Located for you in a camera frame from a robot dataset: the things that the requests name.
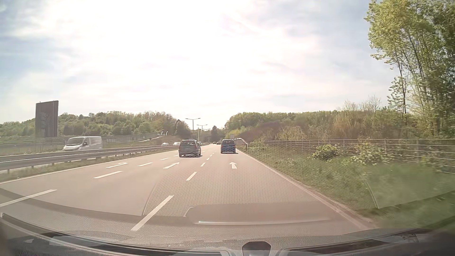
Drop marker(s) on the blue car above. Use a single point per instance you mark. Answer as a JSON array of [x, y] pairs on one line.
[[228, 146]]

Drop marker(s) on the dark grey car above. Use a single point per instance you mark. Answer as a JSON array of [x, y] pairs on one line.
[[189, 148]]

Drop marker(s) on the grey asphalt road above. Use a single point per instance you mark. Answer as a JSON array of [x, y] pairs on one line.
[[220, 185]]

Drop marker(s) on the wood of green trees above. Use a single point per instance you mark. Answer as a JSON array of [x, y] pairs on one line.
[[320, 124], [106, 123]]

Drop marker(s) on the green bush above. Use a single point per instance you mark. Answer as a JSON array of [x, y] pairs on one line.
[[325, 152], [369, 153]]

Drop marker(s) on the road markings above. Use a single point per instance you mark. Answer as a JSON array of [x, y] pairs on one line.
[[153, 212]]

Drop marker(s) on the car's own bonnet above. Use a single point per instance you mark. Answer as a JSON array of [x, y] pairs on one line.
[[227, 245]]

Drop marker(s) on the grass verge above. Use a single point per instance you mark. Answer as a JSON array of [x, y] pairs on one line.
[[355, 177]]

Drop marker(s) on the white van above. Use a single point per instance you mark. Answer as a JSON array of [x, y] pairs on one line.
[[83, 143]]

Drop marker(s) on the dark billboard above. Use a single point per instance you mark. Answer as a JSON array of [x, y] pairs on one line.
[[46, 119]]

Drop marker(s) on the tall birch trees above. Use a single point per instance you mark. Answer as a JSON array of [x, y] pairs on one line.
[[423, 67]]

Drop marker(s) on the grey opposite carriageway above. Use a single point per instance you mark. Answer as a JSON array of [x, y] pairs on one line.
[[21, 155]]

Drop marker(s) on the metal guard rail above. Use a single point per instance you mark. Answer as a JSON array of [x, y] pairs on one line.
[[71, 155]]

